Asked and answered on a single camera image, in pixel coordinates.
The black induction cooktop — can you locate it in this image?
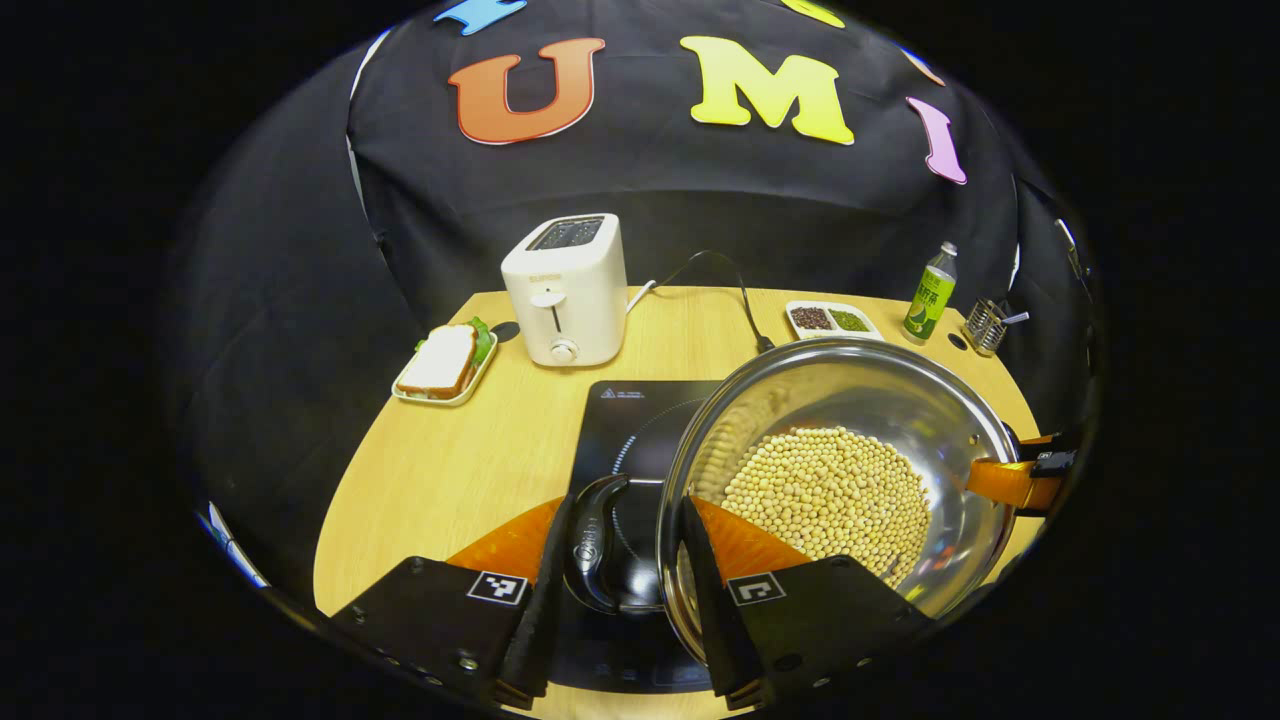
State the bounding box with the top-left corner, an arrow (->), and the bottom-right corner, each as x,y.
545,380 -> 723,696

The black power cable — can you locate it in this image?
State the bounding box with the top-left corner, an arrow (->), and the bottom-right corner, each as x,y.
650,250 -> 776,354

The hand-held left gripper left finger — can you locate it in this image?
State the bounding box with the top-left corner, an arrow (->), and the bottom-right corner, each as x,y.
330,495 -> 576,711

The sandwich with lettuce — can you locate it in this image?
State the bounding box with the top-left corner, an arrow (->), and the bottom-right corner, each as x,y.
398,318 -> 493,399

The white divided bean dish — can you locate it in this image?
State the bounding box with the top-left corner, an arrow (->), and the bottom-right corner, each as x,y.
785,300 -> 883,342

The pile of soybeans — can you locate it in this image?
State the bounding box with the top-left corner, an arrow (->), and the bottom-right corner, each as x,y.
720,427 -> 933,586

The stainless steel pot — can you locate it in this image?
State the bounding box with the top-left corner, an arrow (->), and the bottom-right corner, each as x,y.
563,338 -> 1021,666

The metal wire utensil holder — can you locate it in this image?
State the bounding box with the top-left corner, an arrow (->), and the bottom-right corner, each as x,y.
962,298 -> 1011,358

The green label drink bottle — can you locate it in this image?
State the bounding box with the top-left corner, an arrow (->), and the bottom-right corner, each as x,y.
902,241 -> 958,346

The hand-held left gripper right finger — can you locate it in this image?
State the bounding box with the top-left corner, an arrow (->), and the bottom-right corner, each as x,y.
680,495 -> 936,709

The white toaster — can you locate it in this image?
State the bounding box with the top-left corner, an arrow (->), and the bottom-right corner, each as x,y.
500,213 -> 629,368

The small white plate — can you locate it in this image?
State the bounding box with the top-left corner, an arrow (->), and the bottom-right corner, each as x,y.
392,330 -> 499,407

